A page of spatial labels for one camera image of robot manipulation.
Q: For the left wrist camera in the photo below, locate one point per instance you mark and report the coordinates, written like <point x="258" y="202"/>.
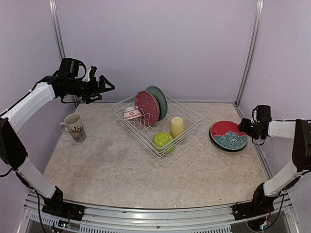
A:
<point x="89" y="74"/>

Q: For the aluminium frame post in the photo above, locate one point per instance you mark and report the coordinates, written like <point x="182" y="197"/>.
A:
<point x="251" y="51"/>
<point x="57" y="28"/>

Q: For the white wire dish rack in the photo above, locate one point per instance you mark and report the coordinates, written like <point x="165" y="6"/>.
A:
<point x="145" y="134"/>

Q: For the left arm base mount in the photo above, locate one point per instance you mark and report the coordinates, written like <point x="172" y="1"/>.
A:
<point x="66" y="210"/>

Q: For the teal green plate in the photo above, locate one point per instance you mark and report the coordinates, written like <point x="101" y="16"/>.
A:
<point x="162" y="101"/>

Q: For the white floral mug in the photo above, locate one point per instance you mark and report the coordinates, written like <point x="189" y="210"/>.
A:
<point x="73" y="125"/>

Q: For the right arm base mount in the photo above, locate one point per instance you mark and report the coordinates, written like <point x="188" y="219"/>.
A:
<point x="251" y="209"/>

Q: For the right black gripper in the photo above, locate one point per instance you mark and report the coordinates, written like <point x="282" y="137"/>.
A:
<point x="243" y="126"/>

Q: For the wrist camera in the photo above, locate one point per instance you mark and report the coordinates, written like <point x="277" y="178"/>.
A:
<point x="261" y="114"/>
<point x="89" y="74"/>

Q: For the yellow mug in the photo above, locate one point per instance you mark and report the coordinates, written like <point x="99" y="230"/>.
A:
<point x="177" y="126"/>

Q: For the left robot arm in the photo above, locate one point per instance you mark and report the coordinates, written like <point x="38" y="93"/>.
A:
<point x="12" y="120"/>

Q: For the pink polka dot plate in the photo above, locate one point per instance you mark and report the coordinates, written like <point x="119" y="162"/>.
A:
<point x="148" y="105"/>

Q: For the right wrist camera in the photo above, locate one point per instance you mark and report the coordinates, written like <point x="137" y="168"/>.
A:
<point x="261" y="114"/>

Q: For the right aluminium frame post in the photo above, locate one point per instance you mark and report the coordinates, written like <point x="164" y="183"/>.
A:
<point x="251" y="51"/>

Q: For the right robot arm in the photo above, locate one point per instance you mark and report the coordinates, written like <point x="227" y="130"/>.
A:
<point x="291" y="141"/>

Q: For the lime green bowl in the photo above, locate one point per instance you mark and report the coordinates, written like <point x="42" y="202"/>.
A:
<point x="163" y="142"/>

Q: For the white bowl red pattern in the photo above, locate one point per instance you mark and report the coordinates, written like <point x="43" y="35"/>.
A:
<point x="131" y="113"/>

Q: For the front aluminium rail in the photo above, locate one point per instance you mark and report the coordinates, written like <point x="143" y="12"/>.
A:
<point x="108" y="219"/>

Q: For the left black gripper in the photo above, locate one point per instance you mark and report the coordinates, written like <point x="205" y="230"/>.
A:
<point x="95" y="89"/>

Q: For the left aluminium frame post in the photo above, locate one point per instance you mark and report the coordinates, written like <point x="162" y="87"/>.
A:
<point x="57" y="28"/>

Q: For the black striped rim plate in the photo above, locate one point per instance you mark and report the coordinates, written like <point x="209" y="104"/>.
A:
<point x="229" y="141"/>

